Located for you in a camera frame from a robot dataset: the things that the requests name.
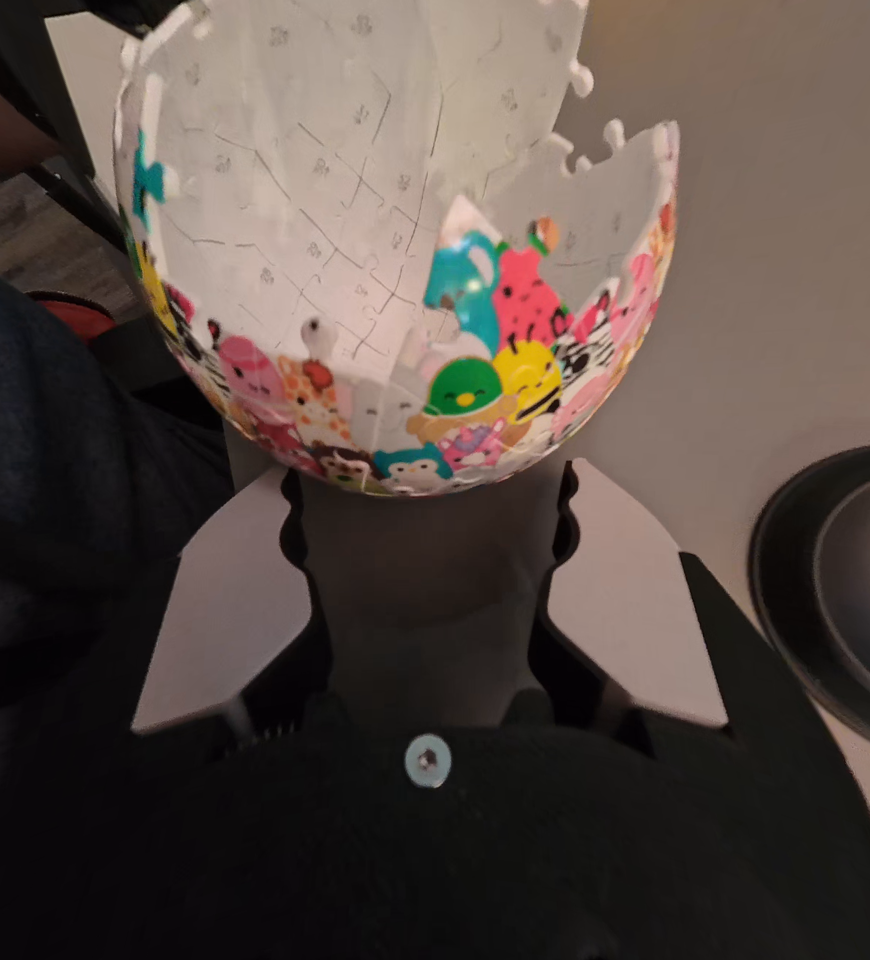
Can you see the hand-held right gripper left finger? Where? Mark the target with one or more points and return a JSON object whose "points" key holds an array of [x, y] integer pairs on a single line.
{"points": [[209, 600]]}

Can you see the black round ball stand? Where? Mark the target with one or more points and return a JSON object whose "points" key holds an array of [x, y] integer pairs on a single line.
{"points": [[787, 600]]}

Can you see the red fabric item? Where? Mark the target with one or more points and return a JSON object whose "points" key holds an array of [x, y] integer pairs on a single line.
{"points": [[78, 319]]}

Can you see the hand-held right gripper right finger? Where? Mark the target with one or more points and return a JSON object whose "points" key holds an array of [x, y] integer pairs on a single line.
{"points": [[630, 600]]}

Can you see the colourful cartoon puzzle ball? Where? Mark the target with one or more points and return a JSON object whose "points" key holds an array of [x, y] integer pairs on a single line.
{"points": [[315, 187]]}

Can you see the dark blue clothing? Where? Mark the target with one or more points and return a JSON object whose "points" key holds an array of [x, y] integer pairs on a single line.
{"points": [[44, 450]]}

